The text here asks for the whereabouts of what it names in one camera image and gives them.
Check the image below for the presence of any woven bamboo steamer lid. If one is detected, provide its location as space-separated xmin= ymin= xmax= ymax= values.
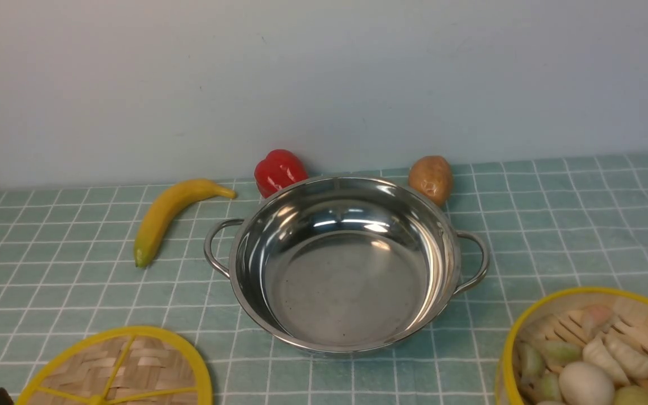
xmin=16 ymin=326 xmax=214 ymax=404

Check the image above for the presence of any bamboo steamer basket yellow rim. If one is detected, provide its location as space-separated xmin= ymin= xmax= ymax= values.
xmin=494 ymin=287 xmax=648 ymax=404

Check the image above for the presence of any stainless steel pot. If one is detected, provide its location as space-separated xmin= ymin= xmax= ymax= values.
xmin=203 ymin=176 xmax=489 ymax=356

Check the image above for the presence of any teal checkered tablecloth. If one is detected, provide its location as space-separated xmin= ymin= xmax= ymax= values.
xmin=0 ymin=154 xmax=648 ymax=404

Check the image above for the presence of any yellow banana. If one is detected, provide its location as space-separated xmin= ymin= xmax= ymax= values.
xmin=133 ymin=178 xmax=237 ymax=268

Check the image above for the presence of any red bell pepper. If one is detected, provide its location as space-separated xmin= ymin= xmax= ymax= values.
xmin=254 ymin=149 xmax=309 ymax=199

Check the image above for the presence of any brown potato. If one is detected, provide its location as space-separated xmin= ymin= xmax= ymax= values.
xmin=407 ymin=155 xmax=455 ymax=207

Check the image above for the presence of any green dumpling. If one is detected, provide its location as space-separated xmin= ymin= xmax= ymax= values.
xmin=533 ymin=372 xmax=563 ymax=403
xmin=517 ymin=343 xmax=546 ymax=384
xmin=537 ymin=339 xmax=583 ymax=367

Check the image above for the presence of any white round bun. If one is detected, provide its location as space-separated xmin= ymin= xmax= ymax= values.
xmin=559 ymin=362 xmax=615 ymax=404

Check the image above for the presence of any pink dumpling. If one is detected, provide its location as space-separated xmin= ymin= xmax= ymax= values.
xmin=579 ymin=305 xmax=617 ymax=339

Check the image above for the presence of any green round bun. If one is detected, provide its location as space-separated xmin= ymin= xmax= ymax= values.
xmin=613 ymin=385 xmax=648 ymax=405

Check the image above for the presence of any white pleated dumpling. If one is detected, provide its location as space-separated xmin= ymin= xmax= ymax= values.
xmin=604 ymin=334 xmax=648 ymax=380

